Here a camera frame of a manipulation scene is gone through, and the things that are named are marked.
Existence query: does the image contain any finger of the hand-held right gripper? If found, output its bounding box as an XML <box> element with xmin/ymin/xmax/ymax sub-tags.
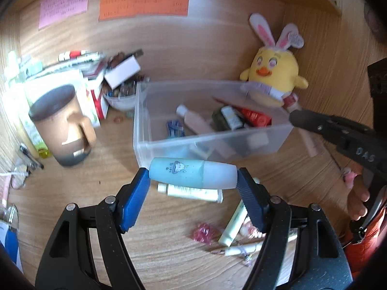
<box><xmin>289</xmin><ymin>109</ymin><xmax>336</xmax><ymax>138</ymax></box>

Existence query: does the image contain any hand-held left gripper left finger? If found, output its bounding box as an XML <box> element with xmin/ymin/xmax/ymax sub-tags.
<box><xmin>36</xmin><ymin>167</ymin><xmax>152</xmax><ymax>290</ymax></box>

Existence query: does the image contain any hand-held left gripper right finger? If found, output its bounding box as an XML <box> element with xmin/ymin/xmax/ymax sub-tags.
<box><xmin>237</xmin><ymin>167</ymin><xmax>353</xmax><ymax>290</ymax></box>

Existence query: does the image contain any red white small tube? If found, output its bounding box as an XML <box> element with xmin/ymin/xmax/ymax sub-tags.
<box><xmin>285</xmin><ymin>94</ymin><xmax>303</xmax><ymax>112</ymax></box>

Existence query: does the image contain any red booklet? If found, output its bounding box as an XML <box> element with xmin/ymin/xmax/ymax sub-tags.
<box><xmin>212</xmin><ymin>97</ymin><xmax>273</xmax><ymax>127</ymax></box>

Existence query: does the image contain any white tape roll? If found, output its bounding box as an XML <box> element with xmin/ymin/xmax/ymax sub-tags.
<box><xmin>246</xmin><ymin>131</ymin><xmax>269</xmax><ymax>151</ymax></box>

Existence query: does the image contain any teal white stick tube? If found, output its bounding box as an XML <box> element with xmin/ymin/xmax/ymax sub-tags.
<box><xmin>149</xmin><ymin>158</ymin><xmax>239</xmax><ymax>189</ymax></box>

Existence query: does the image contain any clear plastic storage box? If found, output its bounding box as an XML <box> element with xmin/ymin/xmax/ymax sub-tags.
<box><xmin>133</xmin><ymin>80</ymin><xmax>295</xmax><ymax>168</ymax></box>

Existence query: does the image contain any blue blade box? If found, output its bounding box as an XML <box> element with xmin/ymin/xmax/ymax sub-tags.
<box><xmin>166</xmin><ymin>120</ymin><xmax>186</xmax><ymax>138</ymax></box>

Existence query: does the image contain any dark green bottle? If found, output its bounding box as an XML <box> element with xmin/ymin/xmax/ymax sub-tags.
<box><xmin>212</xmin><ymin>110</ymin><xmax>232</xmax><ymax>131</ymax></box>

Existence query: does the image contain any large pinkish white tube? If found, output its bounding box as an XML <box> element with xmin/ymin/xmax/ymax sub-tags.
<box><xmin>176</xmin><ymin>105</ymin><xmax>216</xmax><ymax>135</ymax></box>

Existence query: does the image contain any person's right hand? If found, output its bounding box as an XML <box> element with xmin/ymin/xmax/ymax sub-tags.
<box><xmin>347</xmin><ymin>174</ymin><xmax>371</xmax><ymax>222</ymax></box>

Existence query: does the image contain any light green tube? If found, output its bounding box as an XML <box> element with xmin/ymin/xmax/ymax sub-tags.
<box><xmin>218</xmin><ymin>199</ymin><xmax>249</xmax><ymax>247</ymax></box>

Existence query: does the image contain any pink paw charm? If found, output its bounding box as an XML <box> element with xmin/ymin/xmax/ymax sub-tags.
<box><xmin>343</xmin><ymin>167</ymin><xmax>358</xmax><ymax>189</ymax></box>

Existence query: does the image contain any thin white pen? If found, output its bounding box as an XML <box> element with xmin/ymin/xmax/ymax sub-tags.
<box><xmin>225</xmin><ymin>243</ymin><xmax>262</xmax><ymax>256</ymax></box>

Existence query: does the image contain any white tube green print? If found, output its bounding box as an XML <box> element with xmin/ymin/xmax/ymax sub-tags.
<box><xmin>157</xmin><ymin>183</ymin><xmax>223</xmax><ymax>203</ymax></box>

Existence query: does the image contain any pink red wrapper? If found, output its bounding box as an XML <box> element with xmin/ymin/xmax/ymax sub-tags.
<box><xmin>189</xmin><ymin>222</ymin><xmax>220</xmax><ymax>245</ymax></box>

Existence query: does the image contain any yellow chick plush toy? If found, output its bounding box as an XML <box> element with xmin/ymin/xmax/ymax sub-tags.
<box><xmin>240</xmin><ymin>13</ymin><xmax>309</xmax><ymax>108</ymax></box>

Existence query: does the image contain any orange red clothing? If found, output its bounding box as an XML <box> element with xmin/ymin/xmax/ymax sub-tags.
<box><xmin>345</xmin><ymin>208</ymin><xmax>387</xmax><ymax>274</ymax></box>

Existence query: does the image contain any bowl of beads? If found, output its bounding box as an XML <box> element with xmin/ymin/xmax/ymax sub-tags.
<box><xmin>103</xmin><ymin>80</ymin><xmax>149</xmax><ymax>111</ymax></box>

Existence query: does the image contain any brown mug with lid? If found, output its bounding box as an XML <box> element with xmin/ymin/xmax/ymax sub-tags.
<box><xmin>29</xmin><ymin>85</ymin><xmax>97</xmax><ymax>167</ymax></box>

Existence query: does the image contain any stack of books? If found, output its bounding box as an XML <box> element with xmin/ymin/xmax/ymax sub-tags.
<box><xmin>42</xmin><ymin>54</ymin><xmax>110</xmax><ymax>128</ymax></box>

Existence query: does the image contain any green spray bottle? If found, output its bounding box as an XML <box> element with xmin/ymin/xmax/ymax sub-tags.
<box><xmin>6</xmin><ymin>51</ymin><xmax>50</xmax><ymax>158</ymax></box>

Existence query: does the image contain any small white box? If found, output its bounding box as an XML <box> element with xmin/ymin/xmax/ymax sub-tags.
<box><xmin>104</xmin><ymin>57</ymin><xmax>141</xmax><ymax>87</ymax></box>

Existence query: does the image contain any round glass lens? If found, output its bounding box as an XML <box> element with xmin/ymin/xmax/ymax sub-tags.
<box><xmin>0</xmin><ymin>204</ymin><xmax>19</xmax><ymax>233</ymax></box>

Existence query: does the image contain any blue white carton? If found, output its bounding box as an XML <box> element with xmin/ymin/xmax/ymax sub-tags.
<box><xmin>0</xmin><ymin>220</ymin><xmax>19</xmax><ymax>268</ymax></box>

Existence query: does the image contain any red white marker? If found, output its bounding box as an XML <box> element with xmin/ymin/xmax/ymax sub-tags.
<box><xmin>58</xmin><ymin>50</ymin><xmax>101</xmax><ymax>61</ymax></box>

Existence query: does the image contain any orange paper note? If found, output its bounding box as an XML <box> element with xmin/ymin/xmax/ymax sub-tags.
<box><xmin>99</xmin><ymin>0</ymin><xmax>190</xmax><ymax>22</ymax></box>

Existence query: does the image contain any pink paper note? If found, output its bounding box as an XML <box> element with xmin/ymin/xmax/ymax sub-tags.
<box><xmin>39</xmin><ymin>0</ymin><xmax>90</xmax><ymax>31</ymax></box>

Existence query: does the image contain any metal key ring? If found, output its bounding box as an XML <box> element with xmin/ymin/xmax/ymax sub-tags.
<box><xmin>11</xmin><ymin>163</ymin><xmax>31</xmax><ymax>190</ymax></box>

